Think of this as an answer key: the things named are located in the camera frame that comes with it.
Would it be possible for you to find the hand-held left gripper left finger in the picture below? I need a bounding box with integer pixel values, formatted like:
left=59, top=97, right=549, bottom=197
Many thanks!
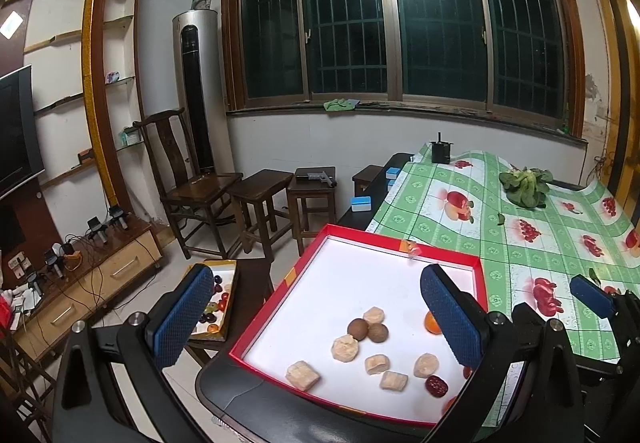
left=52, top=263, right=216, bottom=443

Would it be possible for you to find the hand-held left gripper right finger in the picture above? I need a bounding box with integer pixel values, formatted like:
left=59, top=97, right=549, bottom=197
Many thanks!
left=420, top=263, right=586, bottom=443

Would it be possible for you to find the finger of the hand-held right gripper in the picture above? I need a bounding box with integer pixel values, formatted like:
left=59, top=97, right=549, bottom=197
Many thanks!
left=570, top=274, right=626, bottom=319

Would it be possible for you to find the red shallow cardboard box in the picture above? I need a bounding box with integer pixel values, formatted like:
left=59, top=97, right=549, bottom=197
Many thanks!
left=229, top=224, right=488, bottom=426

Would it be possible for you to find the pile of small colourful fruits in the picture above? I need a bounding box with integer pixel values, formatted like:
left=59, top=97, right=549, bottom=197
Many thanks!
left=197, top=273, right=233, bottom=336

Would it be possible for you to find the yellow-edged shallow box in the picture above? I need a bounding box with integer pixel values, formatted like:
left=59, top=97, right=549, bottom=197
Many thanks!
left=186, top=259, right=238, bottom=343

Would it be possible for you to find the dark wooden stool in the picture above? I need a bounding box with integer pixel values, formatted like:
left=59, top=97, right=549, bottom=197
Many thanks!
left=352, top=164, right=386, bottom=196
left=185, top=258, right=275, bottom=369
left=227, top=169, right=295, bottom=260
left=286, top=166, right=337, bottom=256

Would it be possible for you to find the wooden media cabinet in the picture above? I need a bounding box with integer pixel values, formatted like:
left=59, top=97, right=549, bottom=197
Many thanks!
left=0, top=213, right=165, bottom=364

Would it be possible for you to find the green bok choy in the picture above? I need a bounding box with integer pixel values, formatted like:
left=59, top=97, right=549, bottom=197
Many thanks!
left=499, top=166, right=554, bottom=209

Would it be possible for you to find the dark wooden chair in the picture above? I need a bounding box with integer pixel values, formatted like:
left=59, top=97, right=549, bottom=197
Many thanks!
left=132, top=107, right=246, bottom=260

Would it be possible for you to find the grey pistol-shaped tool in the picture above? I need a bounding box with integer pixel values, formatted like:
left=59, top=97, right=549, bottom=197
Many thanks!
left=295, top=169, right=338, bottom=187

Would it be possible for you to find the silver tower air conditioner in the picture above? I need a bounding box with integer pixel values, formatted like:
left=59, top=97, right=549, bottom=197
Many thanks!
left=172, top=9, right=221, bottom=174

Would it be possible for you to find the flat screen television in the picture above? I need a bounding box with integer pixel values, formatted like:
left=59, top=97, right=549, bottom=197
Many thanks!
left=0, top=64, right=46, bottom=196

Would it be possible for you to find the barred window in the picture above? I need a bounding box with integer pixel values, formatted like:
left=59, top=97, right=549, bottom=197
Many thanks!
left=221, top=0, right=587, bottom=136

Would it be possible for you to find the gold-framed wall shelf unit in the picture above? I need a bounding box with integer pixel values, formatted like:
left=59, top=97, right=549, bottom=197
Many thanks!
left=0, top=0, right=151, bottom=209

